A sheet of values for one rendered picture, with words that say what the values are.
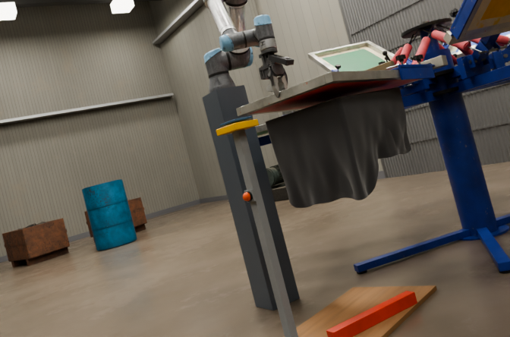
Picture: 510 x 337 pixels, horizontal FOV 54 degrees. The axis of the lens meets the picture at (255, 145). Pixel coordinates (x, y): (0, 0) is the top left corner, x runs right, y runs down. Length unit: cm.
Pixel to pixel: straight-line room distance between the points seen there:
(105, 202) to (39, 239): 173
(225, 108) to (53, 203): 1020
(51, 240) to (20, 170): 340
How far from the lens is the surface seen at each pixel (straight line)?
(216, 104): 270
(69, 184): 1275
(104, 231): 829
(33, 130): 1280
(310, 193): 227
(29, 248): 945
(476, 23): 267
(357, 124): 213
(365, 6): 779
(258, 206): 209
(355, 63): 425
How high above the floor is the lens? 79
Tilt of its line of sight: 1 degrees up
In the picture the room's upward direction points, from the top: 15 degrees counter-clockwise
